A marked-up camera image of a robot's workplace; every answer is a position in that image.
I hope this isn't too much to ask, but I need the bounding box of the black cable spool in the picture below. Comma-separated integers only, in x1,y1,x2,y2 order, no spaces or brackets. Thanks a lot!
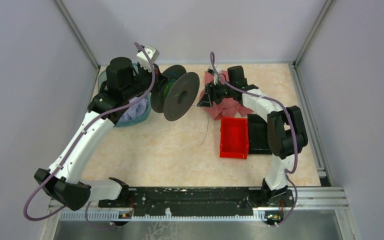
150,64,200,122

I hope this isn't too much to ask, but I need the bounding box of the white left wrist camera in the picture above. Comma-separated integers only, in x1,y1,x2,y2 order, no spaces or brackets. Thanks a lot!
136,45,160,72

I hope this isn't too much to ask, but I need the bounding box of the lavender cloth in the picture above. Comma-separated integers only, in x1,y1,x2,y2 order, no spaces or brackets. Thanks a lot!
120,98,148,122

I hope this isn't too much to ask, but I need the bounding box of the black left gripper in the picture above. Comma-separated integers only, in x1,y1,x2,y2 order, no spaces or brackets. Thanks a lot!
122,61,170,100

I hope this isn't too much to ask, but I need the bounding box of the red plastic bin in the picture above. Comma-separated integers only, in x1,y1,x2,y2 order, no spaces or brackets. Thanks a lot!
219,117,249,160

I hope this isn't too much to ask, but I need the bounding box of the green wire on spool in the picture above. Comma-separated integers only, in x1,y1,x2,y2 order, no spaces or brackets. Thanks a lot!
162,81,177,104

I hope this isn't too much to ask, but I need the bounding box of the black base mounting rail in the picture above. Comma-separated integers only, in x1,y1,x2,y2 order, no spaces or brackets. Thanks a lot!
98,187,295,218

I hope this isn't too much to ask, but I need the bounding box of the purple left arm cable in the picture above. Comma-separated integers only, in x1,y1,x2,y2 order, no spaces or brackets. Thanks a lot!
23,42,156,232

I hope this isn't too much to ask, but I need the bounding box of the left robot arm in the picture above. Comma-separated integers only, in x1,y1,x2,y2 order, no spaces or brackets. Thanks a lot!
34,55,161,211

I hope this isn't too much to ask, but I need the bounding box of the pink cloth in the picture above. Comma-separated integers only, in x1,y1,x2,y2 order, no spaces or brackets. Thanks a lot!
201,70,254,121

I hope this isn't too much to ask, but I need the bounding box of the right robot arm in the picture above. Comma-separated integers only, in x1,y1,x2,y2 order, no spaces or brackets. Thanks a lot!
198,65,308,206

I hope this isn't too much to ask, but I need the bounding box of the teal plastic tray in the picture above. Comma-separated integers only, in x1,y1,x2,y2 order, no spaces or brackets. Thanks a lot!
97,69,151,128

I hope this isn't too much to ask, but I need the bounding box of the thin blue wire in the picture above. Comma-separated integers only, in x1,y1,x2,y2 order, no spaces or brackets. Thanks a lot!
195,104,211,146

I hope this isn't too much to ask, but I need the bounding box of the black plastic bin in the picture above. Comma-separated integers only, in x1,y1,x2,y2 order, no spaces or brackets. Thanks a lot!
247,114,272,155

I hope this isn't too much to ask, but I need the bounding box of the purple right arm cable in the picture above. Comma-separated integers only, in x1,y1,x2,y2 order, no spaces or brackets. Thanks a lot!
209,51,300,228

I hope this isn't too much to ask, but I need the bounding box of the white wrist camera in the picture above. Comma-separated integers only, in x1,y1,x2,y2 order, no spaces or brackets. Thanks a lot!
136,45,160,72
207,65,222,85

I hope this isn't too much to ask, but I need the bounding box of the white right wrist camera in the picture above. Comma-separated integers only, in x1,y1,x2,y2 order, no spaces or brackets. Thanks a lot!
207,65,222,85

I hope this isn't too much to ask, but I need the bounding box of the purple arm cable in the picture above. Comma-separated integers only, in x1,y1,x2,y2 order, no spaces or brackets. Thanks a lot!
209,51,300,228
23,42,156,232

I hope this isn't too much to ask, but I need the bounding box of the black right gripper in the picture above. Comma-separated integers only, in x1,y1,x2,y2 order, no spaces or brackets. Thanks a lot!
197,78,235,108

